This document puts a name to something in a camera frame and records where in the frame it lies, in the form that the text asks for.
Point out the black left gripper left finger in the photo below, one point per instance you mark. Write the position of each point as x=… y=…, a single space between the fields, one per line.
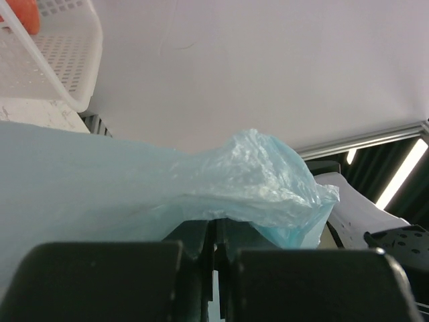
x=193 y=285

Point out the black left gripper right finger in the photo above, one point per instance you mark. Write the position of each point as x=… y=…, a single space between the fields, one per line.
x=231 y=237

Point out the light blue plastic bag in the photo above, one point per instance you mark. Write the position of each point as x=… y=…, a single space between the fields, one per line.
x=62 y=186

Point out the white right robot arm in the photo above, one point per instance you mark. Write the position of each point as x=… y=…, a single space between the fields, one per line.
x=356 y=223

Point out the fake watermelon slice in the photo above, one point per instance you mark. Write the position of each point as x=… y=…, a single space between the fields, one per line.
x=27 y=13

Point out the white plastic fruit basket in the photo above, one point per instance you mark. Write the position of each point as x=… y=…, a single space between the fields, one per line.
x=61 y=62

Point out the aluminium frame rail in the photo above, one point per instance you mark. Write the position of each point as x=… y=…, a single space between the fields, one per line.
x=374 y=138

